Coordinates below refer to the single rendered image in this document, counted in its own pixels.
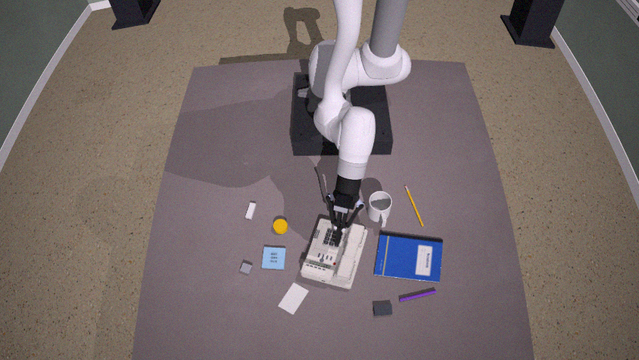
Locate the yellow short cylinder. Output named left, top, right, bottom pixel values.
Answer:
left=273, top=219, right=288, bottom=234

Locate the white mug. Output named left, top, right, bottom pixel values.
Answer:
left=367, top=191, right=392, bottom=227

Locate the white rectangular sheet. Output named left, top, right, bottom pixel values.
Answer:
left=278, top=283, right=308, bottom=314

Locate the light blue sticky note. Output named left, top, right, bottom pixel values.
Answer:
left=262, top=247, right=286, bottom=270

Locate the blue notebook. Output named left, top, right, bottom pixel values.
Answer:
left=374, top=232, right=443, bottom=283

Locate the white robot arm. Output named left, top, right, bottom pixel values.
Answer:
left=297, top=0, right=411, bottom=180

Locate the white telephone handset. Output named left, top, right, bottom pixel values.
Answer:
left=336, top=224, right=364, bottom=281

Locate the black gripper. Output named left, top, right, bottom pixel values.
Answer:
left=326, top=175, right=365, bottom=245

